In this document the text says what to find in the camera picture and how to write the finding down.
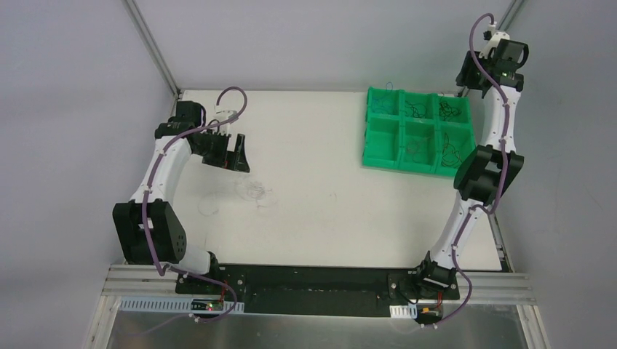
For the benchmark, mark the small controller board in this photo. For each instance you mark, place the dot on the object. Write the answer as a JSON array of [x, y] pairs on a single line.
[[429, 315], [207, 306]]

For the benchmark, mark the green plastic compartment bin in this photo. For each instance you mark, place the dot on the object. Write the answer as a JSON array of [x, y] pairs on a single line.
[[417, 133]]

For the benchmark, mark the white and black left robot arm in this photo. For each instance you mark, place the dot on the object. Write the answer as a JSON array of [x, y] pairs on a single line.
[[149, 230]]

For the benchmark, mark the small left controller board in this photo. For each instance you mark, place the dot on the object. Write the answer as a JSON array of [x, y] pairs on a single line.
[[207, 306]]

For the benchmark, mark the black robot base mount plate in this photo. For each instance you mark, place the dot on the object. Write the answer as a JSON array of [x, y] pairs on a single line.
[[315, 291]]

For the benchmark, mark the small right controller board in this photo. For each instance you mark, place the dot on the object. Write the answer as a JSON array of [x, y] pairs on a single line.
[[429, 315]]

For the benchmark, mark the aluminium frame rail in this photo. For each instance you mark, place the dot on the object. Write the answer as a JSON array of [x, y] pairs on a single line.
[[123, 281]]

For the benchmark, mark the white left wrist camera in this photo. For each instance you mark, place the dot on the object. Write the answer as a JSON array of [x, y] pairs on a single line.
[[226, 116]]

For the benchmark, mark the white slotted cable duct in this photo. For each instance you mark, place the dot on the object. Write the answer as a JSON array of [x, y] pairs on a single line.
[[171, 305]]

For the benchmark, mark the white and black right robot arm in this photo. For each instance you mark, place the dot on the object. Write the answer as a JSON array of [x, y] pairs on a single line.
[[490, 168]]

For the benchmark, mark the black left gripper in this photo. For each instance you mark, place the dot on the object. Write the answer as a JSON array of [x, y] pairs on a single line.
[[228, 151]]

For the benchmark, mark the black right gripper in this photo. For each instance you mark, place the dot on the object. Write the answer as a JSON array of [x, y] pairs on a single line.
[[465, 76]]

